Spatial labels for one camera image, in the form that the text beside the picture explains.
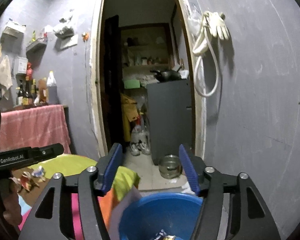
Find black wok on cabinet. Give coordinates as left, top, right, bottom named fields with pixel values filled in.
left=150, top=69, right=182, bottom=83

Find trash pile in basin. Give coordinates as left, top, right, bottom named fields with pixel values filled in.
left=151, top=229, right=176, bottom=240

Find green box on shelf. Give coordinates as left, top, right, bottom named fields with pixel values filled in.
left=123, top=79, right=140, bottom=89

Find pink checked cloth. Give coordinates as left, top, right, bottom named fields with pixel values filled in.
left=0, top=105, right=71, bottom=154

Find dark sauce bottle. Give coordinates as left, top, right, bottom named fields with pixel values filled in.
left=17, top=80, right=24, bottom=106

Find white rubber glove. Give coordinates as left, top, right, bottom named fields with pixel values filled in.
left=207, top=11, right=230, bottom=40

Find blue white crumpled wrapper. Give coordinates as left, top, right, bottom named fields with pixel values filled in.
left=31, top=165, right=45, bottom=180

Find yellow bag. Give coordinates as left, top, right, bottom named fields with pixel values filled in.
left=121, top=94, right=139, bottom=142

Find wall wire shelf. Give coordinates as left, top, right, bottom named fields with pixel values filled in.
left=26, top=30, right=48, bottom=55

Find white sneakers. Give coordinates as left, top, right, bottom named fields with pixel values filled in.
left=130, top=141, right=151, bottom=156

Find dark grey cabinet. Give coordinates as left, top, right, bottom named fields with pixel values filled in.
left=146, top=79, right=194, bottom=165

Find person's left hand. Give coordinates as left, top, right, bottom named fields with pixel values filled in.
left=2, top=179, right=23, bottom=226

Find hanging beige towel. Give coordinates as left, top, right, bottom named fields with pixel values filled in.
left=0, top=55, right=13, bottom=100

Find white wall rack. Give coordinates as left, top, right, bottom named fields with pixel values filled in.
left=0, top=19, right=26, bottom=43

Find steel pot on floor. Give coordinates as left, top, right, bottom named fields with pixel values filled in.
left=158, top=154, right=182, bottom=179

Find colourful striped blanket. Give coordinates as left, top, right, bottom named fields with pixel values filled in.
left=19, top=154, right=140, bottom=239

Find blue plastic basin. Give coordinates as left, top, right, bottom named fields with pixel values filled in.
left=119, top=193, right=203, bottom=239

